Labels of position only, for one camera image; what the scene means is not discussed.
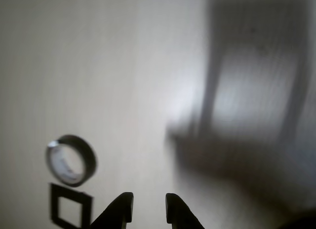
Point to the black tape square target frame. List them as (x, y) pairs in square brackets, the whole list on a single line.
[(54, 202)]

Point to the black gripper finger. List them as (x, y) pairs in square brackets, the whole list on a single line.
[(118, 211), (179, 214)]

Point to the black tape roll white core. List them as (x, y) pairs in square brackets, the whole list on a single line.
[(87, 152)]

